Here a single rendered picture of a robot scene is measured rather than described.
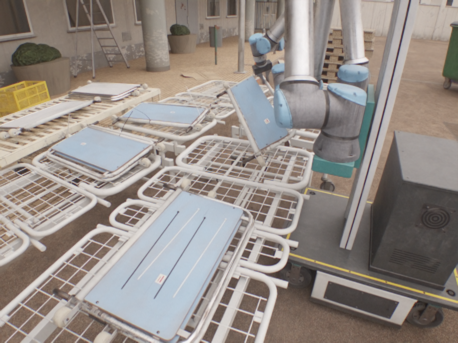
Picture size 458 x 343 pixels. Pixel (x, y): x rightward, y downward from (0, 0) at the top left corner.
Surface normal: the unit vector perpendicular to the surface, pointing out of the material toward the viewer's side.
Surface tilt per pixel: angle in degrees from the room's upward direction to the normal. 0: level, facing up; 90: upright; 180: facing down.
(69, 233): 0
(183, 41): 101
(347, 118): 90
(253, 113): 35
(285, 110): 75
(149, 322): 5
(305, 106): 63
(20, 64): 107
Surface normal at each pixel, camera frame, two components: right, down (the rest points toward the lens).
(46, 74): 0.59, 0.56
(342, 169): -0.41, 0.46
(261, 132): -0.44, -0.52
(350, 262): 0.00, -0.86
